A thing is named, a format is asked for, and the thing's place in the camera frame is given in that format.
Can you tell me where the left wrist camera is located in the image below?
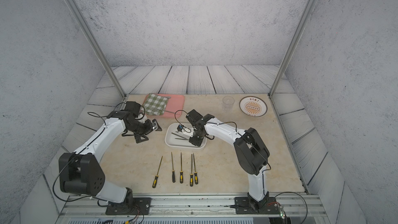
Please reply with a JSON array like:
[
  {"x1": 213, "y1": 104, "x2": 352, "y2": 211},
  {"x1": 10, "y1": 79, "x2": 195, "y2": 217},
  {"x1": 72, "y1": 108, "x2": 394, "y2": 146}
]
[{"x1": 124, "y1": 101, "x2": 146, "y2": 120}]

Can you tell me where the right aluminium frame post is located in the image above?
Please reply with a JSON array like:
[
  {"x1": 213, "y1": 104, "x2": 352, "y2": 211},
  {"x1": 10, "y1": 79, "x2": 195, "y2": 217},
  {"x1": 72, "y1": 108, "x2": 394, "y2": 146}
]
[{"x1": 268, "y1": 0, "x2": 317, "y2": 98}]

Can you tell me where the file tool black handle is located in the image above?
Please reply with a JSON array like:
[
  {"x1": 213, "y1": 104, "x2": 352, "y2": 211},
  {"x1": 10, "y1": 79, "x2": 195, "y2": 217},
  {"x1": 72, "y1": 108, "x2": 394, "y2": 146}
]
[{"x1": 171, "y1": 152, "x2": 176, "y2": 183}]

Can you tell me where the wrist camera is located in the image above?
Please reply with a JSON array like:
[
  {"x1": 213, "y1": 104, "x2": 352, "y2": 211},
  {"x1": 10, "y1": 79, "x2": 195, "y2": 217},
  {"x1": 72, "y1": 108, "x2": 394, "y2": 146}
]
[
  {"x1": 179, "y1": 110, "x2": 203, "y2": 130},
  {"x1": 124, "y1": 101, "x2": 146, "y2": 120}
]

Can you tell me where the clear plastic cup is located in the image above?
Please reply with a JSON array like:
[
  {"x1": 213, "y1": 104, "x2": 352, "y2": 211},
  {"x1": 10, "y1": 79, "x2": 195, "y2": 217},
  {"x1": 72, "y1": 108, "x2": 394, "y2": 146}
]
[{"x1": 222, "y1": 96, "x2": 235, "y2": 112}]

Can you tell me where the orange patterned plate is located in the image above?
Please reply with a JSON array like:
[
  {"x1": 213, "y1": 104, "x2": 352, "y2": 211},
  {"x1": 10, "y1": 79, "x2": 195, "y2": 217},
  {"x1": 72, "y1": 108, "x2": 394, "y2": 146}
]
[{"x1": 239, "y1": 96, "x2": 268, "y2": 117}]

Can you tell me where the aluminium mounting rail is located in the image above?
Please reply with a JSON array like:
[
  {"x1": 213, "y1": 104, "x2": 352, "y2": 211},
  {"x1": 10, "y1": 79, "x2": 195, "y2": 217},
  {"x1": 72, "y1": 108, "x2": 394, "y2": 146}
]
[{"x1": 56, "y1": 193, "x2": 330, "y2": 224}]

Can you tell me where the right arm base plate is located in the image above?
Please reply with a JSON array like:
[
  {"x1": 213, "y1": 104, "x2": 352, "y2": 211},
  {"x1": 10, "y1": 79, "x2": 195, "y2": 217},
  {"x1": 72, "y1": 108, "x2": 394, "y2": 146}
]
[{"x1": 230, "y1": 194, "x2": 280, "y2": 215}]

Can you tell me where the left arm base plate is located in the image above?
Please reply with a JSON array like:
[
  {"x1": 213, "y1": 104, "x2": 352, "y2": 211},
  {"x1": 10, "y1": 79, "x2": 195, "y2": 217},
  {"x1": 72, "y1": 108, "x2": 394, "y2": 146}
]
[{"x1": 105, "y1": 192, "x2": 152, "y2": 216}]

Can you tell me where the left aluminium frame post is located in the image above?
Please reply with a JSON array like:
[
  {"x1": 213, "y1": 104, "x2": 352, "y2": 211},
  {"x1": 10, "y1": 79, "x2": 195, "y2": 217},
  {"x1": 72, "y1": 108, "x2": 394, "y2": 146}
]
[{"x1": 64, "y1": 0, "x2": 126, "y2": 98}]

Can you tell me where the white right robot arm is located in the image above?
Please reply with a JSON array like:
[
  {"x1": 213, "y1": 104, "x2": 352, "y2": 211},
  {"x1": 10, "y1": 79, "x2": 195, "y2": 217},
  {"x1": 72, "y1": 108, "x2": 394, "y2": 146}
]
[{"x1": 186, "y1": 110, "x2": 270, "y2": 212}]

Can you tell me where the white storage box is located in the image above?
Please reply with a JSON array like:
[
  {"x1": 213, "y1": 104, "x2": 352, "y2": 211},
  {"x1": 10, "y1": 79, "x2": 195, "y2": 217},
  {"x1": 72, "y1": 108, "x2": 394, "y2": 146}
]
[{"x1": 165, "y1": 123, "x2": 207, "y2": 151}]

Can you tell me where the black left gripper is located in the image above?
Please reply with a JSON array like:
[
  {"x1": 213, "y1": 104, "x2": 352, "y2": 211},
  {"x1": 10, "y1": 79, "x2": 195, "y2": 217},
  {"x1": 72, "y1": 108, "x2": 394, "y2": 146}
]
[{"x1": 127, "y1": 118, "x2": 163, "y2": 143}]

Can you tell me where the green checkered cloth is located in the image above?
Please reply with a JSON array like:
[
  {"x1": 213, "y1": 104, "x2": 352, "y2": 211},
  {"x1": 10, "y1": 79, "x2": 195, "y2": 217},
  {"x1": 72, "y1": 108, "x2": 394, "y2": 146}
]
[{"x1": 143, "y1": 93, "x2": 169, "y2": 116}]

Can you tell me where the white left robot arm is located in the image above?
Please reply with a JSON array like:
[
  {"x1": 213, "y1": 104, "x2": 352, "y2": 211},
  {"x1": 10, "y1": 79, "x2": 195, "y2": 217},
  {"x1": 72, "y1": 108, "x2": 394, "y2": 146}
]
[{"x1": 58, "y1": 111, "x2": 162, "y2": 204}]

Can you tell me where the aluminium frame post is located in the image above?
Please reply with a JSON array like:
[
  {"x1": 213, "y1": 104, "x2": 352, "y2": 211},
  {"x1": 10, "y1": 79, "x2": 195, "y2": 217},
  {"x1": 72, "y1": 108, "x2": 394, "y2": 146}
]
[
  {"x1": 268, "y1": 0, "x2": 317, "y2": 98},
  {"x1": 64, "y1": 0, "x2": 126, "y2": 98}
]

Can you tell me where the pink tray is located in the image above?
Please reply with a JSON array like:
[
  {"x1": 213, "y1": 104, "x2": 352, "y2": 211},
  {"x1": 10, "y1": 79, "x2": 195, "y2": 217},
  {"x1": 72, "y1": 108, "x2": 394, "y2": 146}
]
[{"x1": 158, "y1": 94, "x2": 185, "y2": 118}]

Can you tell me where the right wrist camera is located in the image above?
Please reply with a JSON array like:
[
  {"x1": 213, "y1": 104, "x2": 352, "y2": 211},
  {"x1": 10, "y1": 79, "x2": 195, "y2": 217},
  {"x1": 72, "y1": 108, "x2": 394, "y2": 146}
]
[{"x1": 179, "y1": 110, "x2": 203, "y2": 130}]

